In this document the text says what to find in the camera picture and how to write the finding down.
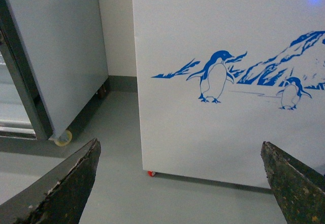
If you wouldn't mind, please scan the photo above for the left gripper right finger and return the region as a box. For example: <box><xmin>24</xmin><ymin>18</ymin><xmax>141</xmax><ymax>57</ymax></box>
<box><xmin>261</xmin><ymin>141</ymin><xmax>324</xmax><ymax>223</ymax></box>

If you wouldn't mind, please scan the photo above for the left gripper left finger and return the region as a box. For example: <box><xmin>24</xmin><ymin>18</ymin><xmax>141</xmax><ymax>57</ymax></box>
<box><xmin>1</xmin><ymin>138</ymin><xmax>101</xmax><ymax>223</ymax></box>

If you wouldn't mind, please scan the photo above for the yellowish cabinet caster wheel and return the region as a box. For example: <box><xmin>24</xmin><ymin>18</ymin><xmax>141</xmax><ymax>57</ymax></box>
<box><xmin>49</xmin><ymin>130</ymin><xmax>73</xmax><ymax>147</ymax></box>

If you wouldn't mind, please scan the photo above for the red freezer caster wheel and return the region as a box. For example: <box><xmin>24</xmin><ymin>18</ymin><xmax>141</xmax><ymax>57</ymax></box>
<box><xmin>147</xmin><ymin>171</ymin><xmax>155</xmax><ymax>177</ymax></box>

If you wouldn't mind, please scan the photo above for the white chest freezer blue rim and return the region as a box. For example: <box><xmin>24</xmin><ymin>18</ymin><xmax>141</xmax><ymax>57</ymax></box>
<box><xmin>133</xmin><ymin>0</ymin><xmax>324</xmax><ymax>187</ymax></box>

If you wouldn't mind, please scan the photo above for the grey upright cabinet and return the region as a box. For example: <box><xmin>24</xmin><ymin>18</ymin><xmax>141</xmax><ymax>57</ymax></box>
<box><xmin>1</xmin><ymin>0</ymin><xmax>108</xmax><ymax>140</ymax></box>

